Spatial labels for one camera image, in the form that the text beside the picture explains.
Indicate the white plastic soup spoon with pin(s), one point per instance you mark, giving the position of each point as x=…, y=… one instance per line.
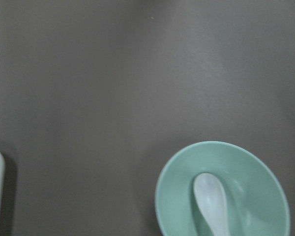
x=211, y=201

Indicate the mint green bowl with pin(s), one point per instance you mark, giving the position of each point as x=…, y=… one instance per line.
x=257, y=205

